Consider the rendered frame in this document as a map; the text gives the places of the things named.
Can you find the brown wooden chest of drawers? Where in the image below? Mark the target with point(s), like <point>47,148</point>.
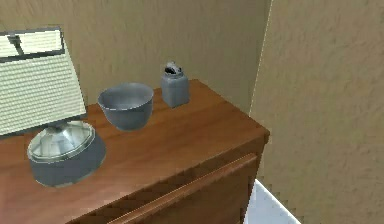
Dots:
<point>186,140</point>

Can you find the grey bowl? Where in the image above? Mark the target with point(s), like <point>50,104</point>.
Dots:
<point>126,106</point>

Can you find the grey square jar dark top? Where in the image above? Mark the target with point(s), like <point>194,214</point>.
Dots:
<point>175,90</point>

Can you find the grey table lamp pale shade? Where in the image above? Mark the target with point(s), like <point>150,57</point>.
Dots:
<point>36,90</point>

